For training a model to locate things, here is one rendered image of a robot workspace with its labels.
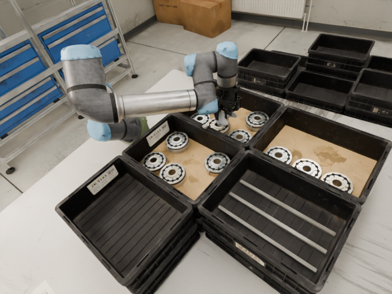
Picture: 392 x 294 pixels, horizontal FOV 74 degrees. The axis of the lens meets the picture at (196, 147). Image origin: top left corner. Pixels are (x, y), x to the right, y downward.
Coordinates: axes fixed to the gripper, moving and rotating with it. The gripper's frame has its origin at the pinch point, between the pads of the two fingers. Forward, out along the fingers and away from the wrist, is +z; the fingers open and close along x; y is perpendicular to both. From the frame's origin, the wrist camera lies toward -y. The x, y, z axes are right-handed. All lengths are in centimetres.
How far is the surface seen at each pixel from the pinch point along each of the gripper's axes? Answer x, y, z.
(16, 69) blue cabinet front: -28, -190, 19
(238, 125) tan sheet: 5.9, 5.0, 3.6
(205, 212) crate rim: -41.1, 25.1, -2.2
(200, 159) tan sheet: -19.3, 3.6, 6.0
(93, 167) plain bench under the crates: -47, -46, 22
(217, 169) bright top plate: -21.1, 14.1, 3.2
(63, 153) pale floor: -35, -161, 92
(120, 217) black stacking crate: -57, -3, 10
